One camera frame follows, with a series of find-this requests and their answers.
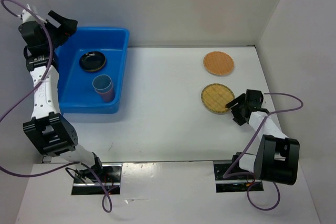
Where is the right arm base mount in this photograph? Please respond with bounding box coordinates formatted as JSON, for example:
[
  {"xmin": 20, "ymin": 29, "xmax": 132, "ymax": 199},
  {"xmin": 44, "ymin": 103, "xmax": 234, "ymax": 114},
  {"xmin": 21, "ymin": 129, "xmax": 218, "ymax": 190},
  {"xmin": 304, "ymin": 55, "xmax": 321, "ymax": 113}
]
[{"xmin": 213, "ymin": 161, "xmax": 264, "ymax": 193}]

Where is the black plastic plate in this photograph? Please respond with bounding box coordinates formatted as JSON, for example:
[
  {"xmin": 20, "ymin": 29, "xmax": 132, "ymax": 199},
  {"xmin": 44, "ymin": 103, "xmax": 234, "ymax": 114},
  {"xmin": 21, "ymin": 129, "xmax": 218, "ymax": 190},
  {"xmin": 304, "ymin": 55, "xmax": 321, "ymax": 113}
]
[{"xmin": 79, "ymin": 51, "xmax": 107, "ymax": 72}]

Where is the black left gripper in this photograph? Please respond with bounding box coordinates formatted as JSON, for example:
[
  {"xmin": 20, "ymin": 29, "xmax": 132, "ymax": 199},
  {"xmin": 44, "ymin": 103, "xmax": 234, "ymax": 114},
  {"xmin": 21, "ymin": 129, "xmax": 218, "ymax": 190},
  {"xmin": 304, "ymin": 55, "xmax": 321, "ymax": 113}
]
[{"xmin": 39, "ymin": 10, "xmax": 79, "ymax": 50}]

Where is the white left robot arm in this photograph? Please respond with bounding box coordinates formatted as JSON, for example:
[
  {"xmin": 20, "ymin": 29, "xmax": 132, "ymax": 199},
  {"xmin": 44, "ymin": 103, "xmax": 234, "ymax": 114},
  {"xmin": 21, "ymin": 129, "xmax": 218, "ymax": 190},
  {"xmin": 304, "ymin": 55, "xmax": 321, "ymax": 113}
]
[{"xmin": 18, "ymin": 10, "xmax": 105, "ymax": 183}]

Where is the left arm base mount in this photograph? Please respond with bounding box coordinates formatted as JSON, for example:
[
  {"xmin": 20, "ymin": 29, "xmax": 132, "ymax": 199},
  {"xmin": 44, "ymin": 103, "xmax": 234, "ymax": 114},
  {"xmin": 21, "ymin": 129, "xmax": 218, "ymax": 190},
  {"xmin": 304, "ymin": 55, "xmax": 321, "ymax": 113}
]
[{"xmin": 65, "ymin": 163, "xmax": 122, "ymax": 195}]

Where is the blue plastic bin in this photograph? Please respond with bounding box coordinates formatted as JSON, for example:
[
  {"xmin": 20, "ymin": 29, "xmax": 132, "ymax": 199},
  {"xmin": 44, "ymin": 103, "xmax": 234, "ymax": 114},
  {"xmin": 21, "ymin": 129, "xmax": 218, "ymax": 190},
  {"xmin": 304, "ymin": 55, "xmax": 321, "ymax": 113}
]
[{"xmin": 55, "ymin": 27, "xmax": 130, "ymax": 114}]

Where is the blue plastic cup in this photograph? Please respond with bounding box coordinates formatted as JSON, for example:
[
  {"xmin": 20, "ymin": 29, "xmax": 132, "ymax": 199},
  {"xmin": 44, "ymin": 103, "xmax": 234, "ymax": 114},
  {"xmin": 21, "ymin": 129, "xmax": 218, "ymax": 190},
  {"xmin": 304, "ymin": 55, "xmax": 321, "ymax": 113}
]
[{"xmin": 92, "ymin": 74, "xmax": 113, "ymax": 93}]

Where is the brown woven bamboo tray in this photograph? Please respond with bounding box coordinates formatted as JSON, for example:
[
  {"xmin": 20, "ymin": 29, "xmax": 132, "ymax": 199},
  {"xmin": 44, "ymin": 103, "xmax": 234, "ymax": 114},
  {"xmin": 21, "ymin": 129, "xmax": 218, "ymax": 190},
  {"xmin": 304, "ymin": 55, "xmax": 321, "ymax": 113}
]
[{"xmin": 203, "ymin": 51, "xmax": 235, "ymax": 76}]

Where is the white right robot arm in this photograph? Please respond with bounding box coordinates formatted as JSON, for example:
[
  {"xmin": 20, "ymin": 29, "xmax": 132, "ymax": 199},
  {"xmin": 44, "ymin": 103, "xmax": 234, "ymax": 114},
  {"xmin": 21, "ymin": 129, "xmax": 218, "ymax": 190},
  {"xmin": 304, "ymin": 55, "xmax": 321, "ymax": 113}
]
[{"xmin": 223, "ymin": 89, "xmax": 303, "ymax": 185}]

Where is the green-rimmed bamboo tray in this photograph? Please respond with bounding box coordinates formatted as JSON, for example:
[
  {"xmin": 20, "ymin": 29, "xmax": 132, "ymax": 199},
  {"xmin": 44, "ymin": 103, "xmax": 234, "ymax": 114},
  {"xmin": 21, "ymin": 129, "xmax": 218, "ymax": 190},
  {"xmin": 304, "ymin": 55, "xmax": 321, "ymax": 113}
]
[{"xmin": 201, "ymin": 83, "xmax": 235, "ymax": 114}]

